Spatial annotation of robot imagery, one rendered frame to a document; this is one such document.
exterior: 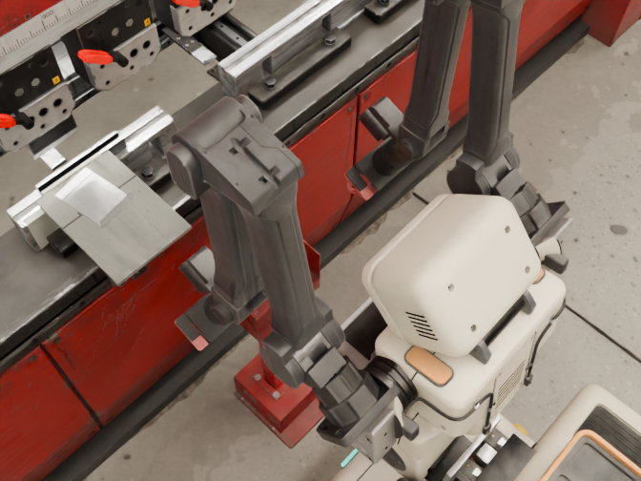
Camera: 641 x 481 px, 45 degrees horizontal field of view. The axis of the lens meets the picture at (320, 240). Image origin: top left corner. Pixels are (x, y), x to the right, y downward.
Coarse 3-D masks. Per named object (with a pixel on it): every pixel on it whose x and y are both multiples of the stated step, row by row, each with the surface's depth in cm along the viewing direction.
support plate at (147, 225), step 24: (96, 168) 157; (120, 168) 157; (48, 192) 154; (144, 192) 154; (72, 216) 151; (120, 216) 151; (144, 216) 151; (168, 216) 151; (96, 240) 148; (120, 240) 148; (144, 240) 148; (168, 240) 148; (120, 264) 145; (144, 264) 146
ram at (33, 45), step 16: (0, 0) 116; (16, 0) 118; (32, 0) 120; (48, 0) 122; (96, 0) 129; (112, 0) 132; (0, 16) 118; (16, 16) 120; (32, 16) 122; (80, 16) 129; (0, 32) 119; (48, 32) 126; (64, 32) 129; (16, 48) 123; (32, 48) 126; (0, 64) 123
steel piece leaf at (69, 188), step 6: (84, 168) 156; (78, 174) 156; (84, 174) 156; (90, 174) 156; (72, 180) 155; (78, 180) 155; (66, 186) 154; (72, 186) 154; (60, 192) 153; (66, 192) 153; (60, 198) 153
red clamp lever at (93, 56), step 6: (78, 54) 130; (84, 54) 130; (90, 54) 131; (96, 54) 132; (102, 54) 133; (108, 54) 134; (114, 54) 137; (120, 54) 137; (84, 60) 130; (90, 60) 131; (96, 60) 132; (102, 60) 133; (108, 60) 134; (114, 60) 136; (120, 60) 136; (126, 60) 137; (120, 66) 137
